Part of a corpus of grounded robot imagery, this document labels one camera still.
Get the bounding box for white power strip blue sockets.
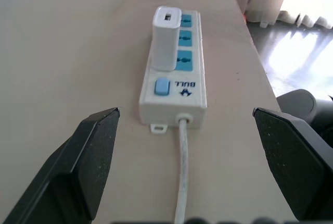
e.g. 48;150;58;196
138;10;208;134

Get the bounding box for white power strip cable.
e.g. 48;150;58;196
173;118;189;224

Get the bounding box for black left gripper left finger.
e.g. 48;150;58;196
0;107;121;224

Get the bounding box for white usb charger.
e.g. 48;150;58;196
151;5;182;71

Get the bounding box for dark grey rounded robot part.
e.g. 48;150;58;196
275;89;333;146

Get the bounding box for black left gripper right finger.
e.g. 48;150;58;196
252;107;333;224

